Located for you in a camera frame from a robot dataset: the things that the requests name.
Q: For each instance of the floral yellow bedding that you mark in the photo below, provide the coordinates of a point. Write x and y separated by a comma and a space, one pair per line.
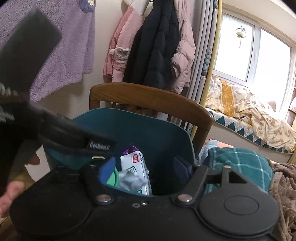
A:
254, 115

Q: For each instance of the white green wipes pack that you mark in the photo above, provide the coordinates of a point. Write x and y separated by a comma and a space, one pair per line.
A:
136, 162

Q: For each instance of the pink puffer jacket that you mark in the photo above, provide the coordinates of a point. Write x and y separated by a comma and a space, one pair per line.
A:
185, 46

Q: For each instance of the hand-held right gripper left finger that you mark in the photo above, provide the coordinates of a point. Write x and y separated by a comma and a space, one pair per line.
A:
107, 170

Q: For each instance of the wooden chair with black seat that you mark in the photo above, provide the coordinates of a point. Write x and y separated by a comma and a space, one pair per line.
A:
150, 95

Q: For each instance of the purple snack wrapper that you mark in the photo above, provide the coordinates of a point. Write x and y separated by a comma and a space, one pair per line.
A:
129, 150

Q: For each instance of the white blue plastic wrapper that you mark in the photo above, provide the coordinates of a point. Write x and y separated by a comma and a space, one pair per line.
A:
130, 179

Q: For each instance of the purple fleece garment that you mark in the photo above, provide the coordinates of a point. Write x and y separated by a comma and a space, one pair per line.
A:
69, 46

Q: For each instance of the teal plastic bin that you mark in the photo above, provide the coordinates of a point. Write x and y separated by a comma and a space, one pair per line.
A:
157, 143

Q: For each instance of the brown fleece blanket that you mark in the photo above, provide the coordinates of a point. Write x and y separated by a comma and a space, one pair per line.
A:
284, 190

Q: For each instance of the grey curtain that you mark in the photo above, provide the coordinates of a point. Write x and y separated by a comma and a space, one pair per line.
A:
203, 58

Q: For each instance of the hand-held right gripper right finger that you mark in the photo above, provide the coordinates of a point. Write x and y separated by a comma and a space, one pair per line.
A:
182, 170

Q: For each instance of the person's left hand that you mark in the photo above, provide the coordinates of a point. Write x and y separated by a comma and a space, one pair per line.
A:
11, 194

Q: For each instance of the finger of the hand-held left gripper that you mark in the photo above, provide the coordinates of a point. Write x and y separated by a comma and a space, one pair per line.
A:
74, 136

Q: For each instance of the hanging window ornament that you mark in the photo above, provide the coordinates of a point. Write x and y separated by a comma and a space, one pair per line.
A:
240, 34

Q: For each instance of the quilt with triangle border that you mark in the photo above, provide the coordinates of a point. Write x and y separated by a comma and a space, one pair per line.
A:
231, 126

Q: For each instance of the pink fleece garment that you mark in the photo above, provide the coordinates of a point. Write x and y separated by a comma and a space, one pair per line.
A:
118, 46

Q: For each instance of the teal plaid blanket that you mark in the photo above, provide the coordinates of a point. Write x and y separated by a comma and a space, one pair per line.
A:
242, 162

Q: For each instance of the white framed window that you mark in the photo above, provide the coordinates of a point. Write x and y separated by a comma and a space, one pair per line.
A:
233, 46

